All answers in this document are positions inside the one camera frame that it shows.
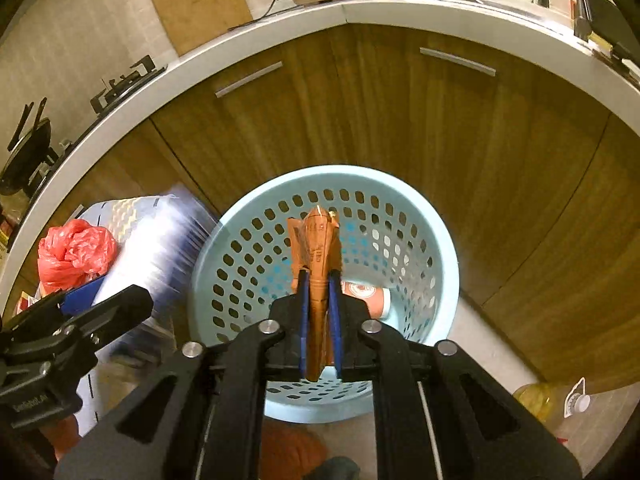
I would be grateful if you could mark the steel faucet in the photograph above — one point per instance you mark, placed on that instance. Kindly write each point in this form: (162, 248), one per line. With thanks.
(576, 0)

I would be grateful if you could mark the red plastic bag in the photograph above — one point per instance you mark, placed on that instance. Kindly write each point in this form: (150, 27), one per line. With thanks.
(70, 255)

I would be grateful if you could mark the black gas hob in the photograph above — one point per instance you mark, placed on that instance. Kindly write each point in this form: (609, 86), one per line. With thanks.
(120, 87)

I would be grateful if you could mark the wooden cutting board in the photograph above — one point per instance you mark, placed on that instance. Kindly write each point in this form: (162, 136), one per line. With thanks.
(200, 0)

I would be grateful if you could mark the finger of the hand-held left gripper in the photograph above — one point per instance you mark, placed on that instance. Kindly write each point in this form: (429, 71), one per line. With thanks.
(82, 297)
(115, 312)

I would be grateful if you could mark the light blue plastic basket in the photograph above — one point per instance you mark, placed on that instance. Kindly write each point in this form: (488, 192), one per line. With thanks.
(325, 174)

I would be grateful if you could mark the orange cloth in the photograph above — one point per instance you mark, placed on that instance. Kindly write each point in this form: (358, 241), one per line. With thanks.
(295, 450)

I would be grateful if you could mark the black wok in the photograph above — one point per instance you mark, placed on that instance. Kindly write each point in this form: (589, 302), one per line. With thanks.
(25, 155)

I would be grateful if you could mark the black rectangular object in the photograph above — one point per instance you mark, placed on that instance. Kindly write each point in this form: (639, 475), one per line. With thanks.
(610, 20)

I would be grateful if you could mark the clear cooking oil bottle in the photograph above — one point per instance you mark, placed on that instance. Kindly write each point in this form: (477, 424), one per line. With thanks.
(540, 400)

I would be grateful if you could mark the brown paper bag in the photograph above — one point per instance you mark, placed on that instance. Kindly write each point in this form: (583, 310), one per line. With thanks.
(317, 260)

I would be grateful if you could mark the patterned grey tablecloth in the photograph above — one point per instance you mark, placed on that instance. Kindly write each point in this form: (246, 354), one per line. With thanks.
(150, 260)

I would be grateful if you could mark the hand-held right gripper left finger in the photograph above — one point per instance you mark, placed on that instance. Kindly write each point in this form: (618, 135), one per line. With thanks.
(302, 320)

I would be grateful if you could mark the red and white paper cup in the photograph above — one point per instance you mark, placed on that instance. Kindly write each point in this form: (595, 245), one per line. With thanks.
(370, 300)

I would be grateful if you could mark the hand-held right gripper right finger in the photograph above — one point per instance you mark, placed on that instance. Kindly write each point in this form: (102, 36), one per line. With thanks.
(336, 320)

